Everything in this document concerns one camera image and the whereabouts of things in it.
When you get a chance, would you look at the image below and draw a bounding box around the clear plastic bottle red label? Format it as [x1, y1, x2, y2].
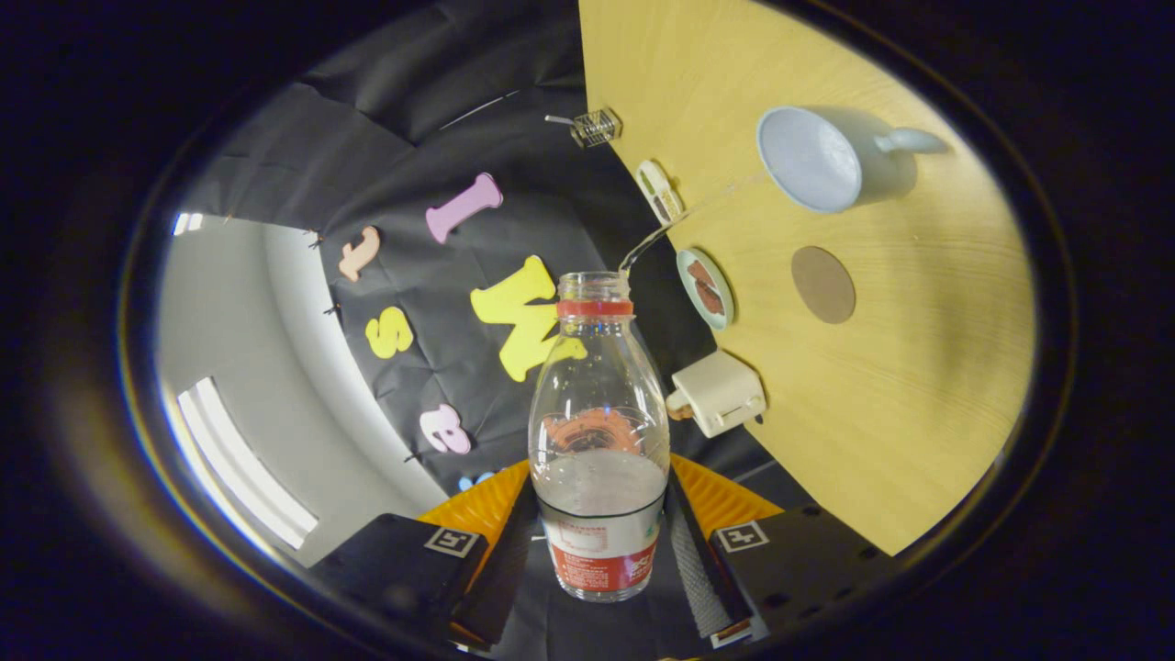
[529, 272, 671, 604]

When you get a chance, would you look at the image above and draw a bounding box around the large ceiling light panel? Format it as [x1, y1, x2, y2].
[176, 376, 319, 550]

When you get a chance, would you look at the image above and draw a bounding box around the black backdrop cloth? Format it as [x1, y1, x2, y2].
[174, 0, 818, 657]

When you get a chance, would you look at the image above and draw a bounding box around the white divided snack dish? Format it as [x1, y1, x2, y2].
[635, 160, 686, 227]

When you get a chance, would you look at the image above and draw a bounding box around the round brown coaster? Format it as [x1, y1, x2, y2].
[791, 245, 856, 325]

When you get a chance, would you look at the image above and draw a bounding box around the wire mesh holder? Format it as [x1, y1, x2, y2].
[570, 107, 623, 149]

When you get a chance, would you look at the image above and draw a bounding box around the wooden table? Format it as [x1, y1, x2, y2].
[578, 0, 1038, 557]

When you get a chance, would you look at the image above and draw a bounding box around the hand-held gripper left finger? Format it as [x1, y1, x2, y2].
[308, 459, 541, 655]

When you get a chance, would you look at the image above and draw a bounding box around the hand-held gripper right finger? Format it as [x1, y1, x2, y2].
[663, 453, 896, 651]

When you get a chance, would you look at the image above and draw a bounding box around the white cup with handle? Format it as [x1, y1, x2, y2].
[756, 106, 948, 215]

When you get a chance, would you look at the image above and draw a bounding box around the pale green plate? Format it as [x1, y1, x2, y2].
[677, 248, 735, 331]

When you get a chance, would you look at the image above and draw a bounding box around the white toaster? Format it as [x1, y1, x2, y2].
[666, 350, 767, 439]

